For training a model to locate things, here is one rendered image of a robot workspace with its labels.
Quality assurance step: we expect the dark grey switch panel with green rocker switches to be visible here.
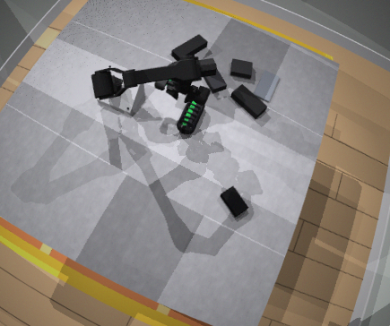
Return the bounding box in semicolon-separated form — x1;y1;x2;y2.
177;101;205;134

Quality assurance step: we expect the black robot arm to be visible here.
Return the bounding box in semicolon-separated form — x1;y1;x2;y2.
91;56;217;100

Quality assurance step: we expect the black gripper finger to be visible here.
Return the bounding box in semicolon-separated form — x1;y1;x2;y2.
166;90;178;100
184;95;194;103

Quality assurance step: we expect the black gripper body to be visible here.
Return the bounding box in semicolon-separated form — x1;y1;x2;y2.
154;80;211;106

